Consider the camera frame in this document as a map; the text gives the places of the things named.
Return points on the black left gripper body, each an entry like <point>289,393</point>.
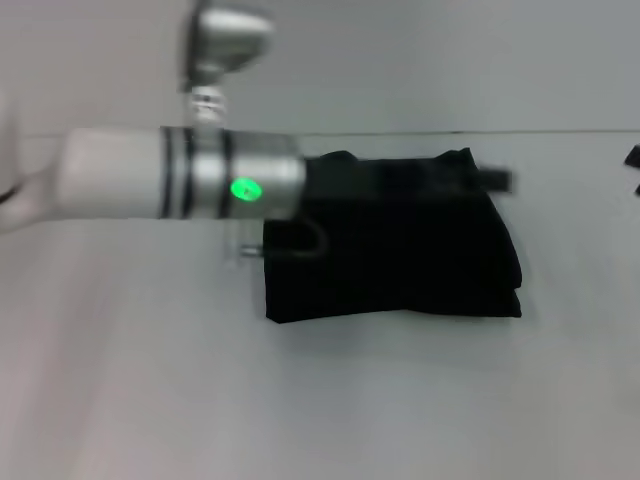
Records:
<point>350,177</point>

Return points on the black t-shirt with FREE print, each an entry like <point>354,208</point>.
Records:
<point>400,260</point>

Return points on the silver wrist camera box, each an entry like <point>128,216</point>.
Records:
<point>225,50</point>

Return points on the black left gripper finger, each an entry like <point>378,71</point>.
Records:
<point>497,180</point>

